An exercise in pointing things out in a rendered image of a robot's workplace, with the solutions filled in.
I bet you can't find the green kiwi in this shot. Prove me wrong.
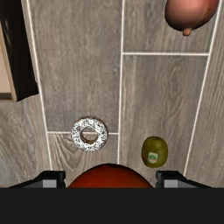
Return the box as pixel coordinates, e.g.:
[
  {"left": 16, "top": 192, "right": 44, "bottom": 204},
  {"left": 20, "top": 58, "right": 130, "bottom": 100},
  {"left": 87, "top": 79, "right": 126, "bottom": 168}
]
[{"left": 141, "top": 136, "right": 169, "bottom": 169}]

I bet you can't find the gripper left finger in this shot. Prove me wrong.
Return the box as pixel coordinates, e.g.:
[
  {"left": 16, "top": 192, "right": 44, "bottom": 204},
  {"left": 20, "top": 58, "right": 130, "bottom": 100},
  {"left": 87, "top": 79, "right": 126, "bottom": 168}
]
[{"left": 8, "top": 171, "right": 67, "bottom": 189}]

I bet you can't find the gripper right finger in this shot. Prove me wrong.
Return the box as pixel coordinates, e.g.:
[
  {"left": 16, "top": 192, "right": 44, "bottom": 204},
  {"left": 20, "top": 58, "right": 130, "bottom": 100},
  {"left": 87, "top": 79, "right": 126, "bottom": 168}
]
[{"left": 155, "top": 171, "right": 214, "bottom": 189}]

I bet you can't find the red tomato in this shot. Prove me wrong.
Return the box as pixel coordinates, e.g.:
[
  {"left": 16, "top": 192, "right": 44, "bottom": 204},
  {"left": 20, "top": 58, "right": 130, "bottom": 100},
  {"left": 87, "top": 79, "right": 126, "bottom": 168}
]
[{"left": 66, "top": 163, "right": 154, "bottom": 189}]

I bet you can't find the white sprinkled donut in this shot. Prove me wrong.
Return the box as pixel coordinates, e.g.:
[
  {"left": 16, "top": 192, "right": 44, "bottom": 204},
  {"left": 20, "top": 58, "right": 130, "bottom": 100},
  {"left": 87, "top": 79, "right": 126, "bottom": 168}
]
[{"left": 70, "top": 115, "right": 109, "bottom": 153}]

